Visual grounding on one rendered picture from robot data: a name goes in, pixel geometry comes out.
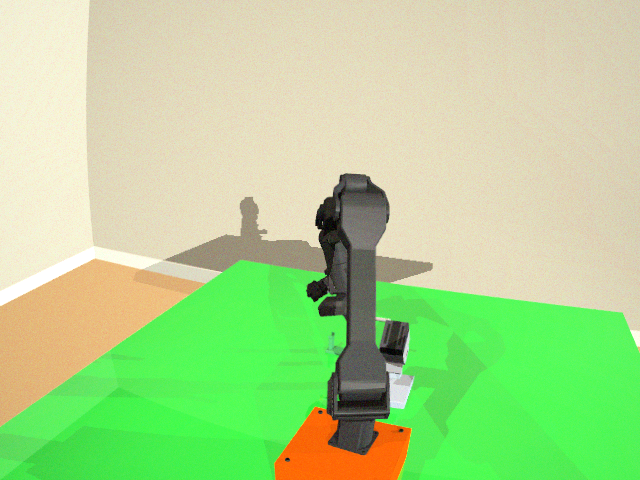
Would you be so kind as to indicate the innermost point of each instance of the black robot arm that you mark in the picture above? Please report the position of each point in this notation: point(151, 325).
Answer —
point(354, 220)

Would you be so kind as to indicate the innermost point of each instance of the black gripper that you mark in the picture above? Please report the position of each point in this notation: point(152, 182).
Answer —
point(336, 305)

